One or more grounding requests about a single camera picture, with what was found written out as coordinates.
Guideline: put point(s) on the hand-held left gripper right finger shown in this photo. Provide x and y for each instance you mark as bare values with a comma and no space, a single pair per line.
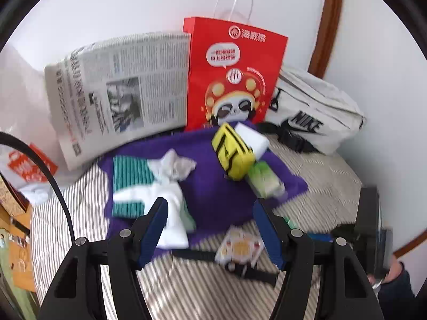
268,236

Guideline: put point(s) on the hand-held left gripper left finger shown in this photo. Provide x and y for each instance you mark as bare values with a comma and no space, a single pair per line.
153,236

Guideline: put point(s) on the teal knitted cloth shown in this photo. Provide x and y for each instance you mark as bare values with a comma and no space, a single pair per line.
130,173

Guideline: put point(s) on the white cloth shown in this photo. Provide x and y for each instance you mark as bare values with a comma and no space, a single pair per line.
170,170

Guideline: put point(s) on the white sponge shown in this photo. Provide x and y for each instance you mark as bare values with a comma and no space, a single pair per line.
257,140

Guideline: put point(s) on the person's right forearm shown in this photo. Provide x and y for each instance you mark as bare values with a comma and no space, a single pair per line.
403,286

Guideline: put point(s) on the person's right hand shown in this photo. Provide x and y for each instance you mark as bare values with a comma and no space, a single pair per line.
395,270

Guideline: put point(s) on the green tissue packet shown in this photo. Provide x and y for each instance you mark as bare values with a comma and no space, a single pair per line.
265,178

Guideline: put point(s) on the purple towel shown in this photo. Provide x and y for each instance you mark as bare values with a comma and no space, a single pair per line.
213,200

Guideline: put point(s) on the yellow pouch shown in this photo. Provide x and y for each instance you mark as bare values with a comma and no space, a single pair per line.
233,160

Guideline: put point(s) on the white sling bag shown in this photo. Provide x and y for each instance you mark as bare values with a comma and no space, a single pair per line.
317,96

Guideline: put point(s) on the cardboard box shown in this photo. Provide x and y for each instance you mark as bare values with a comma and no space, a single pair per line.
10,196

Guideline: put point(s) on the newspaper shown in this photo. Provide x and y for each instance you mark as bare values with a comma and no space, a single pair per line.
133,73

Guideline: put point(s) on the red paper bag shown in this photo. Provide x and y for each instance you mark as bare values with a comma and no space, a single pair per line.
213,73

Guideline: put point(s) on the white plastic shopping bag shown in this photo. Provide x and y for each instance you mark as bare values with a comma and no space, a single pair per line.
20,106

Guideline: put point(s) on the wooden headboard frame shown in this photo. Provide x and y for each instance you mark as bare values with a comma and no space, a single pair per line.
328,23

